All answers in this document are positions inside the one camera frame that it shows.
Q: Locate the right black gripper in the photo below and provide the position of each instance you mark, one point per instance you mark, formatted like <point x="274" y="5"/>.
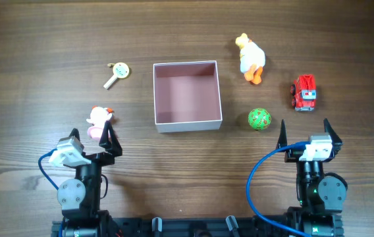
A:
<point x="293" y="155"/>

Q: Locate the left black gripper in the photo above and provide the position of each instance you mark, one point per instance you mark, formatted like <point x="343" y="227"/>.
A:
<point x="98" y="157"/>

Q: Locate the red toy fire truck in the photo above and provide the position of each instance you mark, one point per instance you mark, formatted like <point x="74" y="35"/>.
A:
<point x="304" y="93"/>

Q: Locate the green patterned ball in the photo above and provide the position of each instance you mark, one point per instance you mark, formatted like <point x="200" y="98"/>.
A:
<point x="259" y="119"/>

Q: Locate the white plush duck toy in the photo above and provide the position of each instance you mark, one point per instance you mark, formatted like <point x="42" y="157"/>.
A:
<point x="252" y="59"/>

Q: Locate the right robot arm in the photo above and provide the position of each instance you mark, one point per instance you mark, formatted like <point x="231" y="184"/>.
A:
<point x="321" y="194"/>

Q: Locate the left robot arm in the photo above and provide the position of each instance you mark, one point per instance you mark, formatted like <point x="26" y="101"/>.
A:
<point x="80" y="196"/>

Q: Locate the pink plush chick toy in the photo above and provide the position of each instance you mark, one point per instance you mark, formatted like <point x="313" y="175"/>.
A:
<point x="98" y="117"/>

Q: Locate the wooden rattle drum toy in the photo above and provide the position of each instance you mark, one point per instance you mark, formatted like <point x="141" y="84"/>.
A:
<point x="120" y="71"/>

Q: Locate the pink open cardboard box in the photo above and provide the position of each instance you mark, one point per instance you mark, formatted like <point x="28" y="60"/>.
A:
<point x="187" y="96"/>

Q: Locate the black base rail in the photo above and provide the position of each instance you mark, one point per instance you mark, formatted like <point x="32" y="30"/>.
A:
<point x="228" y="226"/>

